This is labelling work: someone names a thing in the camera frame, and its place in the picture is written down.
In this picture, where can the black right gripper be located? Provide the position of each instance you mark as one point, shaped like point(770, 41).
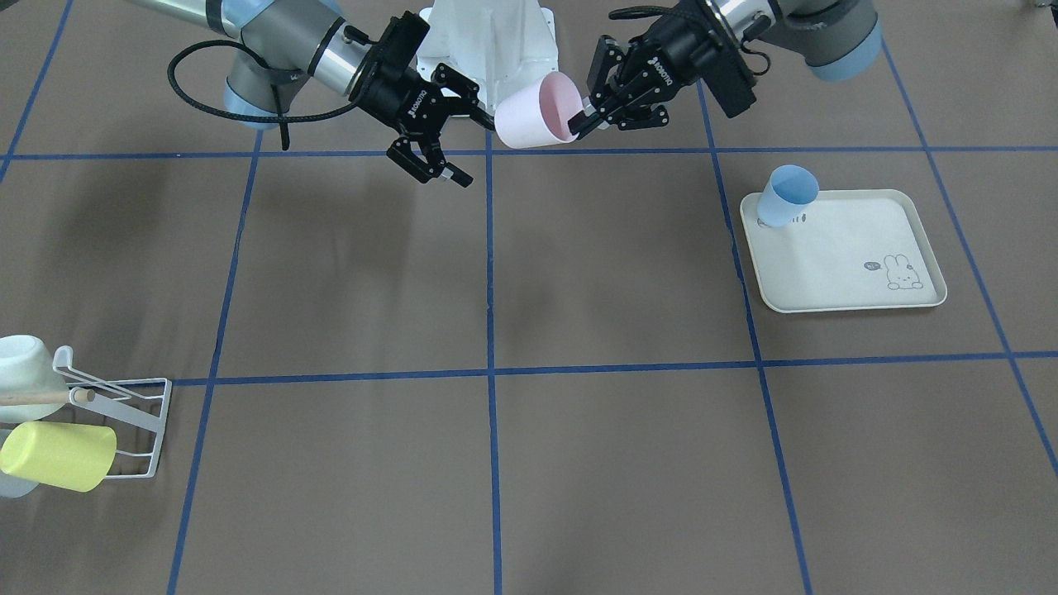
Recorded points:
point(395, 98)

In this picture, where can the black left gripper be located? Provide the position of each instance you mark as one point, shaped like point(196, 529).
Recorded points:
point(674, 51)

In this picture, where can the pink plastic cup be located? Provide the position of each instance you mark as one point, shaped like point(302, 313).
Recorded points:
point(539, 115)

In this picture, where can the pale green plastic cup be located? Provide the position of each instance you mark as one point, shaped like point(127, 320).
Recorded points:
point(26, 367)

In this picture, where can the yellow plastic cup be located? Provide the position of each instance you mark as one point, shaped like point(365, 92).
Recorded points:
point(70, 456)

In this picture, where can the grey plastic cup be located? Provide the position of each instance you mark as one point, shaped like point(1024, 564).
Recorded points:
point(15, 487)

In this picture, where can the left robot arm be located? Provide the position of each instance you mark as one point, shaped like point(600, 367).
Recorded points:
point(836, 39)

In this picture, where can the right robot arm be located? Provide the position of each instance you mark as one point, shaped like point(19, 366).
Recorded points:
point(302, 61)

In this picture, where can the cream plastic tray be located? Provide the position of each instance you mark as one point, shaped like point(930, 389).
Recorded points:
point(849, 250)

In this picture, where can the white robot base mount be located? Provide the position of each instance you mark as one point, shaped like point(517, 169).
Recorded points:
point(503, 46)

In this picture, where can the white wire cup rack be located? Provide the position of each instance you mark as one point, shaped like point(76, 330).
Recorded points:
point(137, 409)

